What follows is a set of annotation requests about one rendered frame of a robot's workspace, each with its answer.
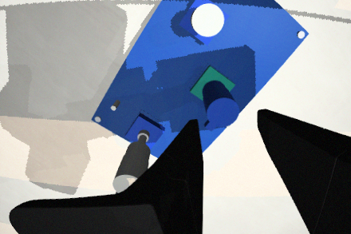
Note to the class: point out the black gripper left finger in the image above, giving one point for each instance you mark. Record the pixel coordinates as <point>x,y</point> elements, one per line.
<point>166,199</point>

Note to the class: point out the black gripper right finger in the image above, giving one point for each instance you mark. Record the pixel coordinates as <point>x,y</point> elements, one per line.
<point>315,166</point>

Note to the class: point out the blue circuit board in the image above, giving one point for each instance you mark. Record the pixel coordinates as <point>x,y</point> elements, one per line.
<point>195,59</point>

